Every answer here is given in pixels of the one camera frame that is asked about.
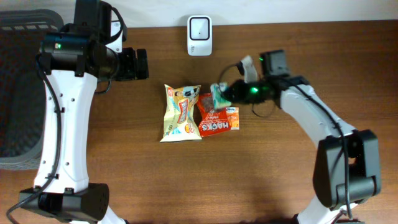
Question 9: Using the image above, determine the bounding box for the orange tissue pack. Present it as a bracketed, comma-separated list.
[226, 107, 239, 130]

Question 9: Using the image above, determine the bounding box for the green tissue pack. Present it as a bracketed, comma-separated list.
[210, 82, 232, 110]

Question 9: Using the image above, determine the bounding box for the red Hacks candy bag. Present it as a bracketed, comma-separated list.
[197, 93, 231, 137]

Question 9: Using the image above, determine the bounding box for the yellow chips bag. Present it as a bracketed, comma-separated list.
[160, 84, 202, 142]

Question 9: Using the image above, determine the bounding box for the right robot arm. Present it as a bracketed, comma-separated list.
[220, 50, 382, 223]

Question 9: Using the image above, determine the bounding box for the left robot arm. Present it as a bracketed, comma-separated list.
[17, 0, 149, 223]

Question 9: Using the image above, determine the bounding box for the white barcode scanner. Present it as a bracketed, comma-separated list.
[187, 15, 213, 57]

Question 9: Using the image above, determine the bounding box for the grey plastic mesh basket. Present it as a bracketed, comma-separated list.
[1, 9, 63, 170]

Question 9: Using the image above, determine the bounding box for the right black cable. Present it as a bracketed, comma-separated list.
[217, 62, 354, 220]

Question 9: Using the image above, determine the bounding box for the black cable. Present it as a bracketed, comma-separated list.
[217, 62, 354, 220]
[6, 54, 63, 224]

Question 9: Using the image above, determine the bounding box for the left black cable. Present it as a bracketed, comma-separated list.
[6, 54, 63, 224]

